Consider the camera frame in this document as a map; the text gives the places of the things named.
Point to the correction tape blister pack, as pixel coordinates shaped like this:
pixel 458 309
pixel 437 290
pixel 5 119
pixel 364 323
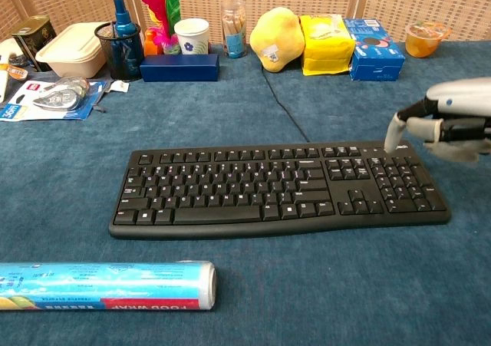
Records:
pixel 50 100

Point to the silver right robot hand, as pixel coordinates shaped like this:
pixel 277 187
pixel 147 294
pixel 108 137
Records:
pixel 456 100

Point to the dark blue rectangular box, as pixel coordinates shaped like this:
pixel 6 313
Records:
pixel 179 68

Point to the blue cookie box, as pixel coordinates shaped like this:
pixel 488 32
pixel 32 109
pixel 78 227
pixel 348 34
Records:
pixel 374 50

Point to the blue carpet table cover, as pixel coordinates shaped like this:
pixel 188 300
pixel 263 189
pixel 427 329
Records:
pixel 245 284

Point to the yellow plush toy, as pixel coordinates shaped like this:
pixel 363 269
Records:
pixel 277 39

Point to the orange small bottle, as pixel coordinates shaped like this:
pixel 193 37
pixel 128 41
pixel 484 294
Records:
pixel 150 45

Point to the yellow tissue pack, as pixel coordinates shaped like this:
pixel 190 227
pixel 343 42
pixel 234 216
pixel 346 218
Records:
pixel 326 43

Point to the blue food wrap roll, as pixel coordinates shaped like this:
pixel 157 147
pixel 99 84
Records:
pixel 103 286

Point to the black computer keyboard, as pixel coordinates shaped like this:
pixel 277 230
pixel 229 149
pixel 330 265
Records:
pixel 245 192

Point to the clear plastic snack jar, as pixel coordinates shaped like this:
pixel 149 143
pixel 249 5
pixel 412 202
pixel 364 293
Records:
pixel 234 27

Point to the white tube with label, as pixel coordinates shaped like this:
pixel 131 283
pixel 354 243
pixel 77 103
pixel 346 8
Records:
pixel 4 79

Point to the dark green tin can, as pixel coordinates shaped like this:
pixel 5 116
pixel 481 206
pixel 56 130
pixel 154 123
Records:
pixel 32 39

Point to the black mesh pen holder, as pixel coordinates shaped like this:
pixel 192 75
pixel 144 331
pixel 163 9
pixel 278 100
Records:
pixel 123 60

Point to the colourful feather shuttlecock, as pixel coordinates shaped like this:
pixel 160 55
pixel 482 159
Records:
pixel 163 12

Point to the orange fruit jelly cup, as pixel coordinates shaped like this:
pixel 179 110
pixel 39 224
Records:
pixel 424 39

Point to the beige lidded lunch box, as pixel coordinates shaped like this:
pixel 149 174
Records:
pixel 74 52

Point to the blue spray bottle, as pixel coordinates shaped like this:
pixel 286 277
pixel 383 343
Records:
pixel 124 20

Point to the wooden rattan folding screen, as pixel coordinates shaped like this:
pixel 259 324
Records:
pixel 307 0

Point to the white paper cup blue flower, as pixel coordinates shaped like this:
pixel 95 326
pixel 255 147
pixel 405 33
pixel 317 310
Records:
pixel 192 37

